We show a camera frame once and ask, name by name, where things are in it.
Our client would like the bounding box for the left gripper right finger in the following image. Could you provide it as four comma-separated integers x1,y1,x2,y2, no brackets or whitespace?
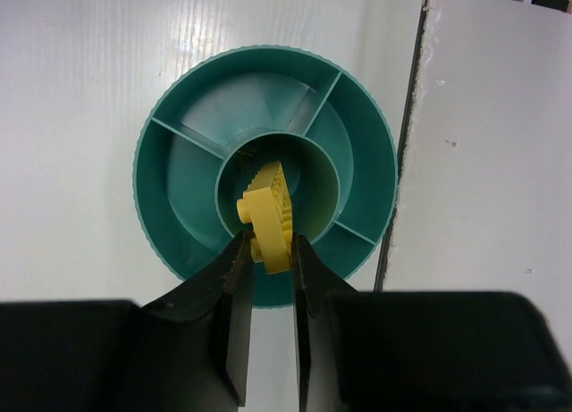
292,234,362,411

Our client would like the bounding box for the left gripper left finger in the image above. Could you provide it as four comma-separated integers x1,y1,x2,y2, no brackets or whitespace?
138,231,255,407

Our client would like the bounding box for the long yellow lego plate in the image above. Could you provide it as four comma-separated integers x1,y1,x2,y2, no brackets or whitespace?
236,161,293,275

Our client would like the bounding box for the teal divided round container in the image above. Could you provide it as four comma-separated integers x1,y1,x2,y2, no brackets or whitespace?
133,46,398,307

